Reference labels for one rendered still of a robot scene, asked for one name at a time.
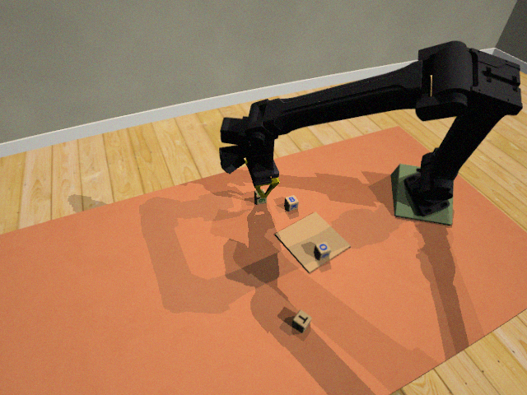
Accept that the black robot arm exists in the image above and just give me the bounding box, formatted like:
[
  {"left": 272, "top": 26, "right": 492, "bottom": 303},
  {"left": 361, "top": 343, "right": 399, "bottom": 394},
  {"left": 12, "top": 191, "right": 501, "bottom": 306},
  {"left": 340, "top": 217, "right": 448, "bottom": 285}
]
[{"left": 219, "top": 41, "right": 523, "bottom": 216}]

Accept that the beige flat mat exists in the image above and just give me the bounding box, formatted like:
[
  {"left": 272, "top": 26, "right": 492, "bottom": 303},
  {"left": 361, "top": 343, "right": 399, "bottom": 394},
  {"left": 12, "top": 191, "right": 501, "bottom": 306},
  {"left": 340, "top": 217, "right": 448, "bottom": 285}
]
[{"left": 275, "top": 212, "right": 351, "bottom": 273}]

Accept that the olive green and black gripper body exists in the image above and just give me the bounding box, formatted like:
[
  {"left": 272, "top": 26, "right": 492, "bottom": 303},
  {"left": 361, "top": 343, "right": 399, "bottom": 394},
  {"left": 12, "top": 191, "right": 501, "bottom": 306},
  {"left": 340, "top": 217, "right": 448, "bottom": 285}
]
[{"left": 248, "top": 147, "right": 279, "bottom": 186}]

